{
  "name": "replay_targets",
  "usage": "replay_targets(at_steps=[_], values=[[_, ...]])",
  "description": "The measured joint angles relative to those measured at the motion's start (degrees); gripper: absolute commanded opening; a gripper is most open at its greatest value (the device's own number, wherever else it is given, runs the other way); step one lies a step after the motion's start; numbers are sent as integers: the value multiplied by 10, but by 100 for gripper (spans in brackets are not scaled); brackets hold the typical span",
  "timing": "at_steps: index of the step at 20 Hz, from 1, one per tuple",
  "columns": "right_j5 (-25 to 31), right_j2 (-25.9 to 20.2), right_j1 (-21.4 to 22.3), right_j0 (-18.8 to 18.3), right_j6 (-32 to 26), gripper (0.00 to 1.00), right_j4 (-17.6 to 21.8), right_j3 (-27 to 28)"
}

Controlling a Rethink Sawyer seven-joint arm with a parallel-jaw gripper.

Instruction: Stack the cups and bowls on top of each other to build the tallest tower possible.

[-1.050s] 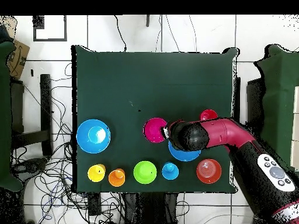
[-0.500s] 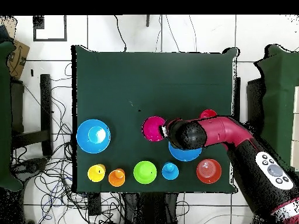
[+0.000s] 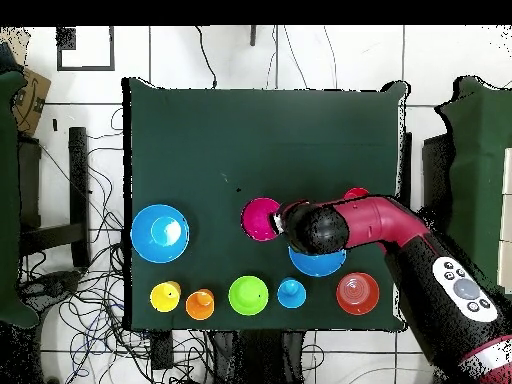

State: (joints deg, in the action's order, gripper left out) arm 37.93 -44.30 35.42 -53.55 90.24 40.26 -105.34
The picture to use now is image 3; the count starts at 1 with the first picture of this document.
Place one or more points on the pink bowl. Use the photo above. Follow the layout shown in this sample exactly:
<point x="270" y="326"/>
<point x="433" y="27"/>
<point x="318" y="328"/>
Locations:
<point x="256" y="219"/>

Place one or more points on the red cup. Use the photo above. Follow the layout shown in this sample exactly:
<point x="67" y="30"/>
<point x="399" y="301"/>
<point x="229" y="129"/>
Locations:
<point x="355" y="193"/>

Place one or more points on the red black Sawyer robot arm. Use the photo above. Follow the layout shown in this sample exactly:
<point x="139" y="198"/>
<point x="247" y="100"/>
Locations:
<point x="380" y="224"/>

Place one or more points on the dark green tablecloth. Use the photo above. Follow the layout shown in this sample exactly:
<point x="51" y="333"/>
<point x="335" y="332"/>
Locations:
<point x="260" y="140"/>

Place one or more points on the large blue bowl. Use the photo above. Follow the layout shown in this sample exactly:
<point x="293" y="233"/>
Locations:
<point x="318" y="264"/>
<point x="144" y="240"/>

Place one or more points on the green bowl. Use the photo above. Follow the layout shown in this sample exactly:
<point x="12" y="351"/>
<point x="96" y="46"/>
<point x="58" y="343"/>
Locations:
<point x="248" y="296"/>

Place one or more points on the blue cup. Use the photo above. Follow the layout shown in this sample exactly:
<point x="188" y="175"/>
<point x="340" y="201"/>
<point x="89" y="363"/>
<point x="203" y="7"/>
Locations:
<point x="291" y="294"/>

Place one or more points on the light orange cup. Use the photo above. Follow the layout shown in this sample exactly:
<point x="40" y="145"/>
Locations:
<point x="200" y="304"/>

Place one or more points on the yellow cup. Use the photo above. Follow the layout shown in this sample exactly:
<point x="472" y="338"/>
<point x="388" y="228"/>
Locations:
<point x="164" y="296"/>

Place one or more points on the orange bowl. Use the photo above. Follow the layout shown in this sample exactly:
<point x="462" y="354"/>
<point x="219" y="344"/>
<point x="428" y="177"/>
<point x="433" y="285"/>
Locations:
<point x="357" y="294"/>

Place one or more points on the black power strip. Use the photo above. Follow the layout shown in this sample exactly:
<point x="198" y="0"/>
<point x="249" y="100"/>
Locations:
<point x="162" y="350"/>

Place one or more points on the short dark bar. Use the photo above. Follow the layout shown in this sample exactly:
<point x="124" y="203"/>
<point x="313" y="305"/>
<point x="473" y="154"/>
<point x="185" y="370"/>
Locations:
<point x="252" y="36"/>

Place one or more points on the black metal stand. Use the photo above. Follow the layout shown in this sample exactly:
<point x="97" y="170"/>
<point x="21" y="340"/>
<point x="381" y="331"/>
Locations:
<point x="78" y="180"/>
<point x="436" y="176"/>

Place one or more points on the green cloth side table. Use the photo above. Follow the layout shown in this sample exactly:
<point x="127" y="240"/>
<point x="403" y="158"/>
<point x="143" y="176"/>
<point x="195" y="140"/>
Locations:
<point x="8" y="200"/>
<point x="476" y="160"/>

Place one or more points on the cardboard box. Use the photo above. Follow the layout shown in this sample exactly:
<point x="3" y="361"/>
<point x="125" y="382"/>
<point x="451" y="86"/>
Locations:
<point x="32" y="100"/>

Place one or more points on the white box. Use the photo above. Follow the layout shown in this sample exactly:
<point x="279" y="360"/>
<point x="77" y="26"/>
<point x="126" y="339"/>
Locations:
<point x="507" y="224"/>

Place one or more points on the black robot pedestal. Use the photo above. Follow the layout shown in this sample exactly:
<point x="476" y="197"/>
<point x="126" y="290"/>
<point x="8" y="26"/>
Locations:
<point x="256" y="360"/>

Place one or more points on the grey pedestal foot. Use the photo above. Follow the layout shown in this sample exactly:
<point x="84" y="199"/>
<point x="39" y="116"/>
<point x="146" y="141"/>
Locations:
<point x="52" y="284"/>

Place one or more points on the black square floor frame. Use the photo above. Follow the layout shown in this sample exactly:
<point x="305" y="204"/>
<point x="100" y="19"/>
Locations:
<point x="86" y="68"/>

